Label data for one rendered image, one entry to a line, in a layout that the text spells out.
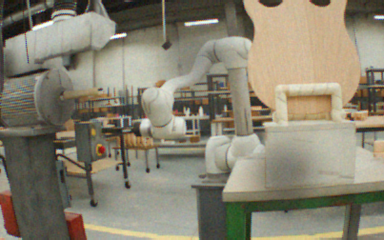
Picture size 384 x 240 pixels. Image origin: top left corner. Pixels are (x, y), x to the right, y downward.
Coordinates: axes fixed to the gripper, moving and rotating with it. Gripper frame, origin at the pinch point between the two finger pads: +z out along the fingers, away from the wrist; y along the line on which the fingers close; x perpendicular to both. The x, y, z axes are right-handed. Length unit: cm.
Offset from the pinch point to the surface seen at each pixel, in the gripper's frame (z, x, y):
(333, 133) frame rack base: -97, 0, -51
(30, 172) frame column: 21.8, -14.9, -41.1
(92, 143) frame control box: 4.0, -5.4, -10.0
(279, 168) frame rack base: -81, -8, -51
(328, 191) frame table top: -95, -16, -53
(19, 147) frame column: 26.9, -3.1, -41.4
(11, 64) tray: 33, 36, -39
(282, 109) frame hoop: -82, 8, -50
